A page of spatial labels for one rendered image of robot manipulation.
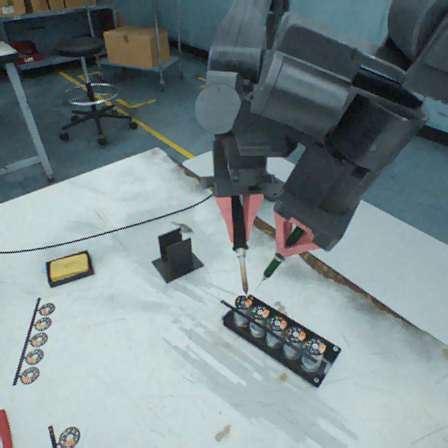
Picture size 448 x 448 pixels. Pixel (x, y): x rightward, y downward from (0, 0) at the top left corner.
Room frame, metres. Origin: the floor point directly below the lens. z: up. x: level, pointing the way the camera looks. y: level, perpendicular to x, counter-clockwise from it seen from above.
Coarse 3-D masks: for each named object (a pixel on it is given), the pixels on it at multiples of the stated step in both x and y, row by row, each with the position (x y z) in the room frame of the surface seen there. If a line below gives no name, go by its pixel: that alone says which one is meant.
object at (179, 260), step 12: (180, 228) 0.47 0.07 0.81; (168, 240) 0.46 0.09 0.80; (180, 240) 0.47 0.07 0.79; (168, 252) 0.42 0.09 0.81; (180, 252) 0.43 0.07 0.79; (192, 252) 0.48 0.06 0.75; (156, 264) 0.45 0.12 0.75; (168, 264) 0.45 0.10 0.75; (180, 264) 0.43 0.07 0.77; (192, 264) 0.44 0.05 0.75; (168, 276) 0.42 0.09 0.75; (180, 276) 0.42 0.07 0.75
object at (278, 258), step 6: (300, 228) 0.29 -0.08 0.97; (288, 234) 0.30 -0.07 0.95; (294, 234) 0.29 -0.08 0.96; (300, 234) 0.29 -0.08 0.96; (288, 240) 0.30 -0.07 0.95; (294, 240) 0.29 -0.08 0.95; (288, 246) 0.29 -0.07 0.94; (276, 252) 0.30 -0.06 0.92; (276, 258) 0.30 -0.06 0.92; (282, 258) 0.30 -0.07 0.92; (270, 264) 0.30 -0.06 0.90; (276, 264) 0.30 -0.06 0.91; (264, 270) 0.31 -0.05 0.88; (270, 270) 0.30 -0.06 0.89; (264, 276) 0.30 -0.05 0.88; (270, 276) 0.30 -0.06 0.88
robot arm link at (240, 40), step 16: (240, 0) 0.60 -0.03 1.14; (256, 0) 0.59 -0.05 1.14; (288, 0) 0.73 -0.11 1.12; (240, 16) 0.56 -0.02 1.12; (256, 16) 0.56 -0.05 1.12; (224, 32) 0.54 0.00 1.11; (240, 32) 0.53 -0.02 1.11; (256, 32) 0.53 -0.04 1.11; (224, 48) 0.51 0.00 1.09; (240, 48) 0.51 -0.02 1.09; (256, 48) 0.50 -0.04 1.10; (224, 64) 0.50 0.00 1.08; (240, 64) 0.50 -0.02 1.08; (256, 64) 0.49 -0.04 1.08; (256, 80) 0.50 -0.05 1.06
